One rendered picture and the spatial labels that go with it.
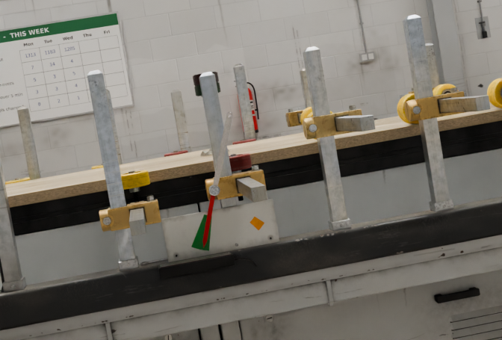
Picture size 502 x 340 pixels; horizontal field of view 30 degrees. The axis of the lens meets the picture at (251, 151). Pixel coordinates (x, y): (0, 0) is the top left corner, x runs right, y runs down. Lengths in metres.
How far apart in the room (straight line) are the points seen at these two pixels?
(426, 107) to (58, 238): 0.95
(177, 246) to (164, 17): 7.28
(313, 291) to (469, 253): 0.39
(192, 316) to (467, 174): 0.82
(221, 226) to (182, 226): 0.09
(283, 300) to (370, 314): 0.36
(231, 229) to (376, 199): 0.46
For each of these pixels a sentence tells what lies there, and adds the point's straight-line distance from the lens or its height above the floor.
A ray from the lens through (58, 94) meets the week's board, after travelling 9.31.
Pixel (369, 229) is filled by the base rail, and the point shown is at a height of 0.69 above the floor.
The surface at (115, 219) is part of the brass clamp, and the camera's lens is 2.15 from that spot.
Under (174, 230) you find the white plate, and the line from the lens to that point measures 2.15.
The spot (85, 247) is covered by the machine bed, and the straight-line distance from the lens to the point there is 2.38.
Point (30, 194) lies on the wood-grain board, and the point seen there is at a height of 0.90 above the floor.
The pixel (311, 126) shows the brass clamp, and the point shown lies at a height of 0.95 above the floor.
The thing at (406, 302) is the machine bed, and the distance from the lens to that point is 2.54.
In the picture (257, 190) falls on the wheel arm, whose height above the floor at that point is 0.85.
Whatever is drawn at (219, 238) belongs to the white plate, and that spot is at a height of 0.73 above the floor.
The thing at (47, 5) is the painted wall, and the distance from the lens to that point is 9.41.
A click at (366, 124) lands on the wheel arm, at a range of 1.95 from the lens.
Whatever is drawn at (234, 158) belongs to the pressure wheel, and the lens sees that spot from 2.24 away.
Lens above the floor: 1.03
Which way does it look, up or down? 3 degrees down
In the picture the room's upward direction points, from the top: 10 degrees counter-clockwise
